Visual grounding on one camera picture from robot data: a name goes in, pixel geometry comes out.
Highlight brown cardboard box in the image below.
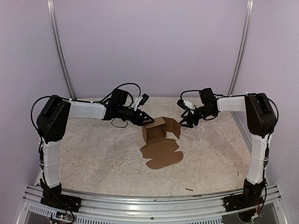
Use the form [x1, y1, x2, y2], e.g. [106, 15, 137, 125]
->
[140, 117, 184, 169]

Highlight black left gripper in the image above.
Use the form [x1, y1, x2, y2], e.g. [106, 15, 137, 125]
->
[118, 105, 155, 126]

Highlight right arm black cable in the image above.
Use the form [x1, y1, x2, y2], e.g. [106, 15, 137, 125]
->
[179, 90, 232, 101]

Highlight right aluminium corner post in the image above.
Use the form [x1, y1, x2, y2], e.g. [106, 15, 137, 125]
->
[227, 0, 254, 96]

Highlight front aluminium frame rail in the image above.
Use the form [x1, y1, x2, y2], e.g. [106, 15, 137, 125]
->
[13, 184, 290, 224]

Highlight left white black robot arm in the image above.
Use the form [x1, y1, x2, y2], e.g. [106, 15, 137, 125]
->
[34, 88, 154, 213]

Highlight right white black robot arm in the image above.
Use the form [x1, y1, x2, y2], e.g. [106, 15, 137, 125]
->
[177, 88, 278, 212]

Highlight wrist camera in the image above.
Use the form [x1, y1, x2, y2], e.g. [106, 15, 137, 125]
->
[177, 99, 196, 111]
[130, 93, 149, 111]

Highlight aluminium corner post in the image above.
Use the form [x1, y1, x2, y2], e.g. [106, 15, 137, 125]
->
[47, 0, 77, 99]
[227, 0, 254, 96]

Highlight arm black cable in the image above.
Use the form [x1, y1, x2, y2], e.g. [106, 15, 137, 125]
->
[102, 83, 142, 129]
[179, 90, 232, 101]

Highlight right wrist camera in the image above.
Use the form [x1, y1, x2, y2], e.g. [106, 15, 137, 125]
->
[177, 99, 196, 111]

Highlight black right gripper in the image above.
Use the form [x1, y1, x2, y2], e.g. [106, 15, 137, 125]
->
[178, 105, 215, 128]

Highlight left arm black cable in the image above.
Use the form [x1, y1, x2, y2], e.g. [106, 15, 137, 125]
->
[102, 83, 142, 129]

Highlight left aluminium corner post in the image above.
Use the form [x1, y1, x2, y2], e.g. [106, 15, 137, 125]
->
[47, 0, 77, 99]

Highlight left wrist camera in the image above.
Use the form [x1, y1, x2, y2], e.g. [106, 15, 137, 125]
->
[130, 93, 149, 111]

